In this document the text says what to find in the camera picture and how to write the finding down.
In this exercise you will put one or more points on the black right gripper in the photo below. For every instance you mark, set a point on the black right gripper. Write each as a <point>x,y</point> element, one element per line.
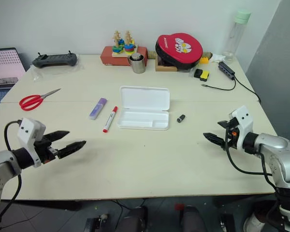
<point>233,137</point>

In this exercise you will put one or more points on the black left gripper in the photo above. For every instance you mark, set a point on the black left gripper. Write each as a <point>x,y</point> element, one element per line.
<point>44,148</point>

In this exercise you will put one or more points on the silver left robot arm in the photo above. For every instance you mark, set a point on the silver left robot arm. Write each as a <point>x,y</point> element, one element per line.
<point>1,166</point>

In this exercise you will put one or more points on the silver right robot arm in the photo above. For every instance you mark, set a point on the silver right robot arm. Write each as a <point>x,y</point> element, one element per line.
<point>278,149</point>

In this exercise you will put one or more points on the white open pencil case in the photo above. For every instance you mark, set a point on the white open pencil case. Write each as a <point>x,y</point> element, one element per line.
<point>145,106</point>

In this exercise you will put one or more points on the red and black padded case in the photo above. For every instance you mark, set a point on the red and black padded case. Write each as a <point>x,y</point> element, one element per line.
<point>181,48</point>

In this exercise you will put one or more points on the small black cylinder cap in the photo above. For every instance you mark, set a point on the small black cylinder cap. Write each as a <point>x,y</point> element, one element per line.
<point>181,118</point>

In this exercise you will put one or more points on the red capped whiteboard marker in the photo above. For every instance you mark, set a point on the red capped whiteboard marker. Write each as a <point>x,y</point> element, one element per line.
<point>110,119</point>

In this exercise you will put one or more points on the black and yellow block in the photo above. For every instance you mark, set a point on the black and yellow block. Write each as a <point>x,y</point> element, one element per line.
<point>203,75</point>

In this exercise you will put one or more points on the black usb hub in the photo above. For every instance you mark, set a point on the black usb hub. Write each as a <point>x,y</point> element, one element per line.
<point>226,70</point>

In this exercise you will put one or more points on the yellow toy block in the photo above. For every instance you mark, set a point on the yellow toy block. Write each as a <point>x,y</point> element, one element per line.
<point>204,60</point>

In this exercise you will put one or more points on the white crumpled tissue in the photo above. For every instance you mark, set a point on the white crumpled tissue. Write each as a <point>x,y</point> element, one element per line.
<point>217,58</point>

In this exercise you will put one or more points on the clear plastic bag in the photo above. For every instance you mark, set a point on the clear plastic bag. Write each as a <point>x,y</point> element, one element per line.
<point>38,72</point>

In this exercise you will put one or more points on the grey handheld controller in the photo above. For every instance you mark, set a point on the grey handheld controller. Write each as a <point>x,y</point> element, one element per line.
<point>54,59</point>

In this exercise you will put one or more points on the wooden tray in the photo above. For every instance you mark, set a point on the wooden tray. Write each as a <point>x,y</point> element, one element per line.
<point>163,68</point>

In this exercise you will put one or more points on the black device under table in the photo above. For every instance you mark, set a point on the black device under table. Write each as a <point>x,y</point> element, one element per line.
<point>96,223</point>

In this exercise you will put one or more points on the dark rounded shape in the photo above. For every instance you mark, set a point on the dark rounded shape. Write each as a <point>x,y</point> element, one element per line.
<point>135,220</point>
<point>193,220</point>

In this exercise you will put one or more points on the red rectangular box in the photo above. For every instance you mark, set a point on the red rectangular box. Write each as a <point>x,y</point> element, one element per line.
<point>107,58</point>

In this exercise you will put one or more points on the clear bottle with green lid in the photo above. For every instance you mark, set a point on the clear bottle with green lid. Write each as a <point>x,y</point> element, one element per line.
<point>234,36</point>

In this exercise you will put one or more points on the white shoe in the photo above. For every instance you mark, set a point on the white shoe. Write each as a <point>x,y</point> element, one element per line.
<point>253,222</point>

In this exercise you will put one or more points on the laptop computer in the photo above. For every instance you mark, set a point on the laptop computer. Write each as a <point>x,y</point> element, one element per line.
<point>4,65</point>

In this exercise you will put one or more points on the metal cup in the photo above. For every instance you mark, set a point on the metal cup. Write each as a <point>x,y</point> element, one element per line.
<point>138,66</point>

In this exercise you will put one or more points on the metal weight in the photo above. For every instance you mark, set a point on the metal weight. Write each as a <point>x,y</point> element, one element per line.
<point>136,57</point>

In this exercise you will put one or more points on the wooden colourful stacking toy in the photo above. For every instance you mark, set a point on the wooden colourful stacking toy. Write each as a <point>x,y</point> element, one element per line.
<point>124,48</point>

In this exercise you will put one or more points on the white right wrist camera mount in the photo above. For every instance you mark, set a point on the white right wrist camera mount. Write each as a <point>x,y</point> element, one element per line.
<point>244,119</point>

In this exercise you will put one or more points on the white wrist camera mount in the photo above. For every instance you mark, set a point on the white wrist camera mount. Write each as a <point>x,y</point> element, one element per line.
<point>26,128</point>
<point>244,119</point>

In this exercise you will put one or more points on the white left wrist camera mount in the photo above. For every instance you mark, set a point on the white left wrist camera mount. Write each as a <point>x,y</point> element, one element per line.
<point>26,128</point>

